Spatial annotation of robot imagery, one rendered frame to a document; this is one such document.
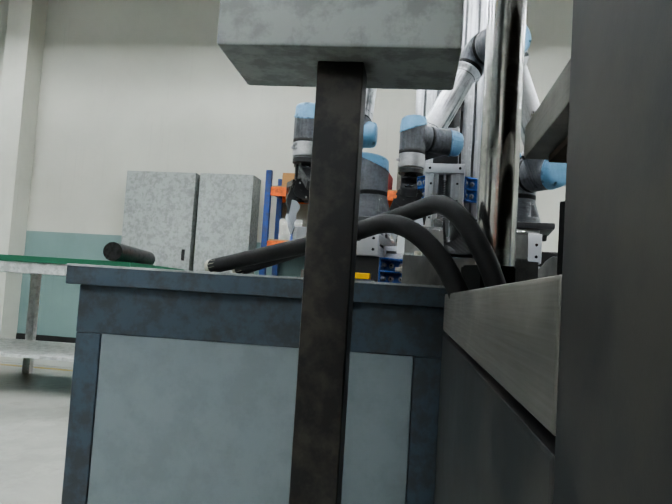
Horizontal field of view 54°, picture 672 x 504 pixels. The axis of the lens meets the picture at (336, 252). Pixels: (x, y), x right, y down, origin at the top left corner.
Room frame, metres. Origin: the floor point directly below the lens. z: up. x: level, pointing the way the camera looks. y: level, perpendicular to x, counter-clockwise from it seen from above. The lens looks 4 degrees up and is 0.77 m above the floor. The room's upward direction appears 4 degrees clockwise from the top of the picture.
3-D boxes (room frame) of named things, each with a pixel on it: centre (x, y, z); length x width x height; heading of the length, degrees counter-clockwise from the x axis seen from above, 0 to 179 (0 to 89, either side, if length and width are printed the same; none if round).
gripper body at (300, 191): (1.81, 0.10, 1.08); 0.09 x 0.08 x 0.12; 20
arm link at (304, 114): (1.80, 0.10, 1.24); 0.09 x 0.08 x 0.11; 171
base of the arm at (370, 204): (2.28, -0.11, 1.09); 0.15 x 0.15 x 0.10
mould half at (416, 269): (1.52, -0.29, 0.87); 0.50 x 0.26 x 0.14; 173
